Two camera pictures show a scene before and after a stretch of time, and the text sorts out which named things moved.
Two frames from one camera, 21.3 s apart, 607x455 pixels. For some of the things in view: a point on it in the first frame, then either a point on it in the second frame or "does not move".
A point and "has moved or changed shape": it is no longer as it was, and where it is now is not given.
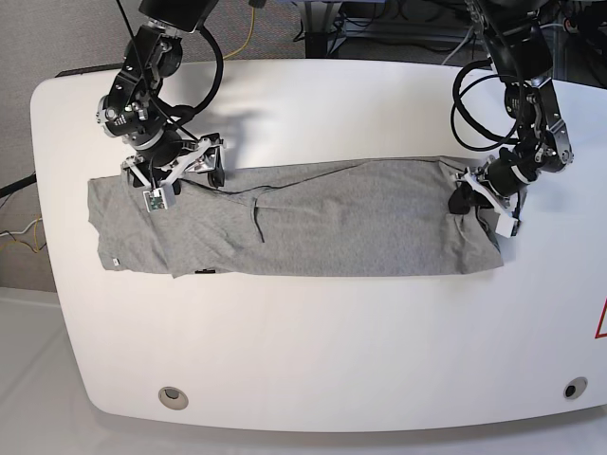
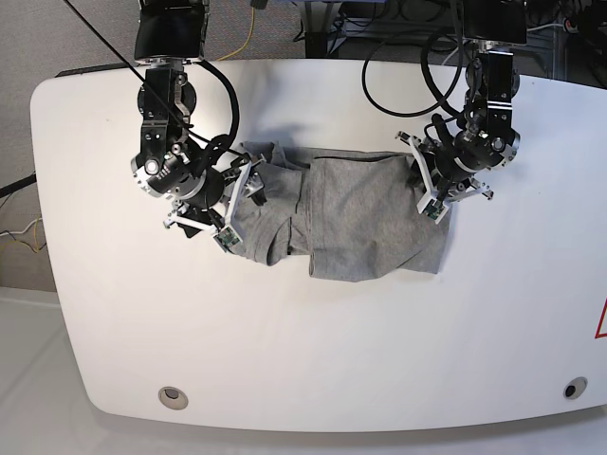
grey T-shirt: [373, 217] has moved or changed shape
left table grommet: [173, 398] does not move
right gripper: [169, 155] to [239, 182]
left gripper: [503, 179] to [435, 187]
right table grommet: [575, 388] does not move
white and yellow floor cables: [36, 230] does not move
